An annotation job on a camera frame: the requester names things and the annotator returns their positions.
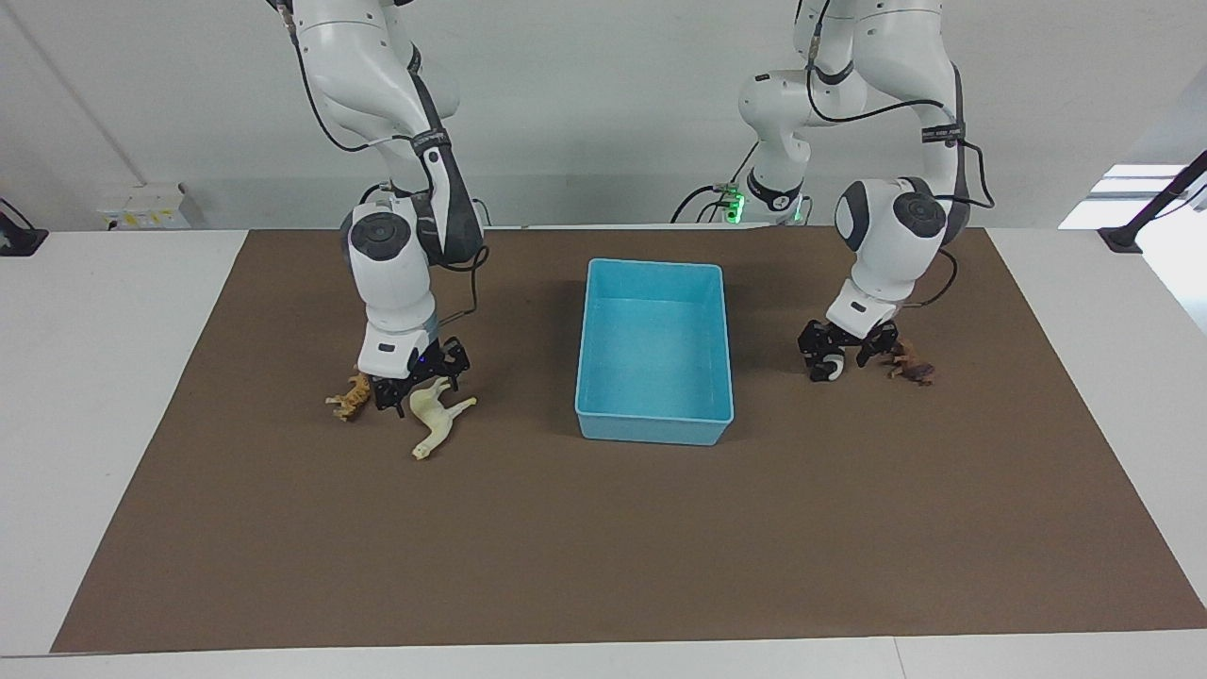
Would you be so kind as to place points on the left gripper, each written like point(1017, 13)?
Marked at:
point(849, 339)

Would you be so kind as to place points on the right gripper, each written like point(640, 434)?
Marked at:
point(426, 362)

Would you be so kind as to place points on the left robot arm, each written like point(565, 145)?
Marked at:
point(896, 38)

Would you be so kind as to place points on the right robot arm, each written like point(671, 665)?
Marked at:
point(377, 57)

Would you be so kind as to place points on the light blue plastic storage box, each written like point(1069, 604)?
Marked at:
point(655, 358)

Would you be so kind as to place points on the white power strip box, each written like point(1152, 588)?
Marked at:
point(141, 207)

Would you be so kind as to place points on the black and white toy animal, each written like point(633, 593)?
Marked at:
point(831, 370)

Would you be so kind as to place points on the cream horse toy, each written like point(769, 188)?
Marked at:
point(436, 415)

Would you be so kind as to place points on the brown toy animal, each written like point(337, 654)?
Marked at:
point(913, 366)

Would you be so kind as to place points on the orange tiger toy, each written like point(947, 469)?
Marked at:
point(351, 401)

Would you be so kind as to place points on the black stand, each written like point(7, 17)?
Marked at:
point(17, 236)
point(1155, 203)

